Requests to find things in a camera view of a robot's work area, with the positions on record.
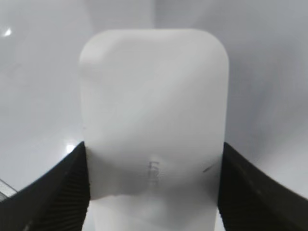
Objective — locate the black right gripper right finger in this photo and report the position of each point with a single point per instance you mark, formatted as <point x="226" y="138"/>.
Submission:
<point x="249" y="200"/>

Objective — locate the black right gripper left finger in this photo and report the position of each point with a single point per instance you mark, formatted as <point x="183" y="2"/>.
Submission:
<point x="57" y="201"/>

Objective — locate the white whiteboard eraser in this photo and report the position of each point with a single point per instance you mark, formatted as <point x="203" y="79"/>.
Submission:
<point x="154" y="105"/>

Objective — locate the white whiteboard with grey frame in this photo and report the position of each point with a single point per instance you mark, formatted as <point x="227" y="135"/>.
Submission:
<point x="266" y="41"/>

